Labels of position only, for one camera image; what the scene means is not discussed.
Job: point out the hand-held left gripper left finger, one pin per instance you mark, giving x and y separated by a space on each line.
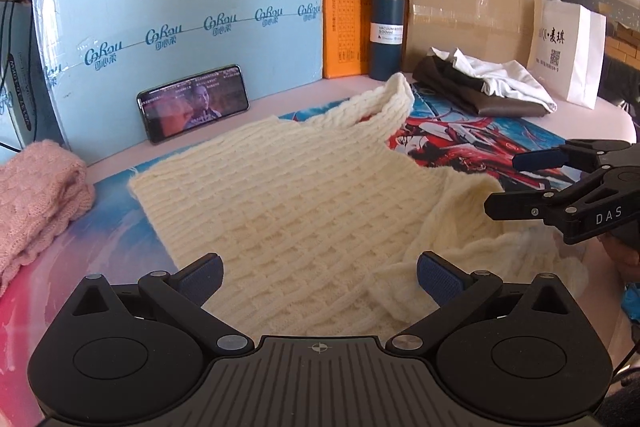
200 281

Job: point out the small light blue box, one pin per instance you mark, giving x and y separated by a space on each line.
25 107

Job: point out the stack of cardboard boxes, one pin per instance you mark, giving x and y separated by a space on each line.
622 44

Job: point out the person's right hand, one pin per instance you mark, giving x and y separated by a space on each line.
622 259

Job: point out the black chair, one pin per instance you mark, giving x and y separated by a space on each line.
622 82

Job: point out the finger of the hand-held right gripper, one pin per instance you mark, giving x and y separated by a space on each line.
520 205
537 158

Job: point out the black smartphone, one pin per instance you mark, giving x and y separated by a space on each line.
195 104

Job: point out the black cloth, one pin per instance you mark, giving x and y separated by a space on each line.
465 79

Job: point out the cream knitted sweater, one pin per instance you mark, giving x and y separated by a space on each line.
300 207

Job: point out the printed table mat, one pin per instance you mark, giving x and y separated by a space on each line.
450 132

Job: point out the dark blue vacuum bottle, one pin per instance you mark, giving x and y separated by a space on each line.
385 57

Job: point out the white paper bag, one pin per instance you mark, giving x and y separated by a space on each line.
575 67

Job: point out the brown cardboard box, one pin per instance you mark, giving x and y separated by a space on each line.
450 7

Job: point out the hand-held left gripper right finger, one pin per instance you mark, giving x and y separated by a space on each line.
440 281

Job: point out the dark brown cloth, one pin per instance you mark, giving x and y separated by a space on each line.
490 105

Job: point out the pink knitted sweater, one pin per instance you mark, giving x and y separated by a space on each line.
35 197

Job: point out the blue cloth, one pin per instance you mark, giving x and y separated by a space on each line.
632 304

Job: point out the white cloth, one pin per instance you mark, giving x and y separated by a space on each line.
515 82

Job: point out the orange cardboard box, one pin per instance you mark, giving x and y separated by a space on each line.
340 7

